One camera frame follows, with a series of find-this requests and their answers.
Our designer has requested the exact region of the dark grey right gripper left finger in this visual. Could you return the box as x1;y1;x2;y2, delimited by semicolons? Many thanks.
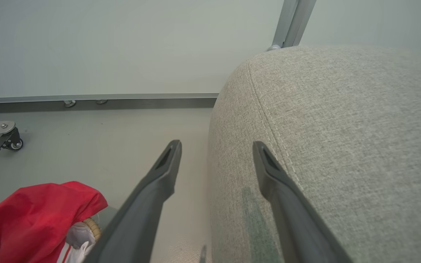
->
84;140;182;263

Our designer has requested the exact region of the grey metal upright post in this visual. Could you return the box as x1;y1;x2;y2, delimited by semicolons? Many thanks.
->
268;0;317;51

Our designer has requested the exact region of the beige fabric sofa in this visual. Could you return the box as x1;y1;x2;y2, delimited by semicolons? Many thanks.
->
208;45;421;263

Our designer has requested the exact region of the grey metal panel rail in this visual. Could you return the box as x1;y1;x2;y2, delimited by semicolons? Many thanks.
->
0;93;219;114

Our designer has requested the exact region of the white garment with red stripes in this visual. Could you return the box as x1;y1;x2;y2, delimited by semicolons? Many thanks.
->
56;221;97;263

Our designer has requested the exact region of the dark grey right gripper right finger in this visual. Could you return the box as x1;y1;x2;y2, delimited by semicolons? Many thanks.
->
252;141;353;263

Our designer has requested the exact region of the wicker rim laundry basket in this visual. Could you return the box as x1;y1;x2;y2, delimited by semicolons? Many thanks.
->
83;206;118;242

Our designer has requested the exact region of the grey bracket with black caster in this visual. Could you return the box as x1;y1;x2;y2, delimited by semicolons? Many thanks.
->
0;119;24;152

